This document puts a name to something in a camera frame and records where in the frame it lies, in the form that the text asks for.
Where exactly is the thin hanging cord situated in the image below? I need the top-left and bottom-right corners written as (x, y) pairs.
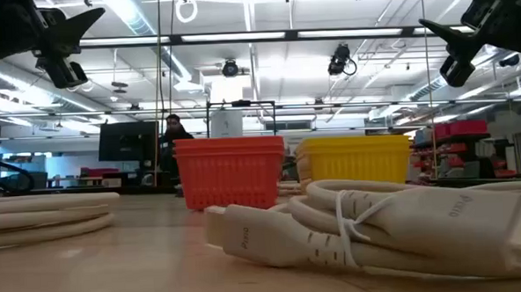
top-left (146, 0), bottom-right (170, 189)
top-left (419, 0), bottom-right (440, 179)

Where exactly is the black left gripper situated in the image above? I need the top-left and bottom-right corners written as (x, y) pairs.
top-left (0, 0), bottom-right (109, 69)

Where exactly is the thick black cable loop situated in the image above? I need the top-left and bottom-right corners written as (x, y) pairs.
top-left (0, 137), bottom-right (37, 196)

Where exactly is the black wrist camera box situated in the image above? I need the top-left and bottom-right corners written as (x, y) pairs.
top-left (34, 51), bottom-right (90, 91)
top-left (438, 52), bottom-right (478, 89)

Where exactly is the yellow plastic basket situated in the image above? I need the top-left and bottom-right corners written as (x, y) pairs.
top-left (294, 133), bottom-right (415, 193)

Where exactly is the black overhead camera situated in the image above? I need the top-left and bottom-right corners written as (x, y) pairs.
top-left (326, 42), bottom-right (359, 78)

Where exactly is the shelf rack with red bins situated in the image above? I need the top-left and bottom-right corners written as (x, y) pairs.
top-left (411, 116), bottom-right (521, 184)

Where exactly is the orange plastic basket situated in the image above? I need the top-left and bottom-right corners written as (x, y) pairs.
top-left (173, 135), bottom-right (288, 213)

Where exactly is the white box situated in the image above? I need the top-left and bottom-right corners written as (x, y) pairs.
top-left (209, 109), bottom-right (244, 139)

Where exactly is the white cable ring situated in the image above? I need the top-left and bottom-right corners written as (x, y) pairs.
top-left (174, 0), bottom-right (200, 25)

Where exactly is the person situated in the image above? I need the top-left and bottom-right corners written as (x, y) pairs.
top-left (156, 112), bottom-right (197, 189)

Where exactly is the black overhead light bar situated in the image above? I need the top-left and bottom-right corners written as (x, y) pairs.
top-left (77, 20), bottom-right (475, 53)

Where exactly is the black round ceiling device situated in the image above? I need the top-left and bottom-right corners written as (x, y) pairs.
top-left (220, 57), bottom-right (241, 78)

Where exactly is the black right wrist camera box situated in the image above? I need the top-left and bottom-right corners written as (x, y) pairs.
top-left (438, 52), bottom-right (478, 89)

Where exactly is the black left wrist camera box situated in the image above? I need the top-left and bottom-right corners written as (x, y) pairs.
top-left (34, 51), bottom-right (90, 91)

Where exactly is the beige usb cable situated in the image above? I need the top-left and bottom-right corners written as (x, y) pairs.
top-left (202, 171), bottom-right (521, 292)
top-left (277, 180), bottom-right (305, 197)
top-left (466, 179), bottom-right (521, 199)
top-left (0, 191), bottom-right (123, 250)

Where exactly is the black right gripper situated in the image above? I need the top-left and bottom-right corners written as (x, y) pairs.
top-left (417, 0), bottom-right (521, 62)

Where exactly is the black monitor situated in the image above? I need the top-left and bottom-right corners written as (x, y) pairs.
top-left (97, 120), bottom-right (162, 164)

